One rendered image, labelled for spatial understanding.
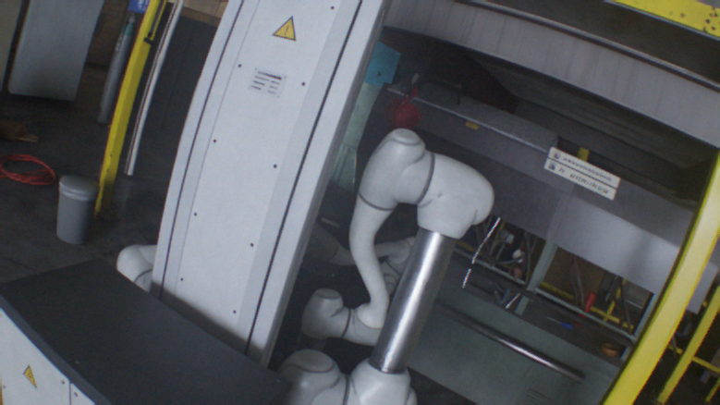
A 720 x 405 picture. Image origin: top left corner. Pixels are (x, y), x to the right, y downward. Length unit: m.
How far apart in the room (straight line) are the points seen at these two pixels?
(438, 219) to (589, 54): 0.90
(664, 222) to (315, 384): 1.98
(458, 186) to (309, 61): 0.45
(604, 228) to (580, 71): 1.08
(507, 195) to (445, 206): 1.51
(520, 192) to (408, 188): 1.54
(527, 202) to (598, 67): 1.13
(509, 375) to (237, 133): 2.14
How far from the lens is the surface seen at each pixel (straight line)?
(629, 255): 2.55
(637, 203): 2.56
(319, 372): 1.17
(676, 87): 1.70
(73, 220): 3.04
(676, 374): 4.32
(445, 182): 1.11
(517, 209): 2.59
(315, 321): 1.44
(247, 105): 0.97
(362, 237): 1.22
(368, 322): 1.44
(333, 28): 0.91
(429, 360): 2.85
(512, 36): 1.77
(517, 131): 2.63
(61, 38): 7.54
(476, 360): 2.74
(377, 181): 1.11
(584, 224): 2.54
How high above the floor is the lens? 1.37
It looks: 11 degrees down
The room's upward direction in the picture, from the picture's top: 19 degrees clockwise
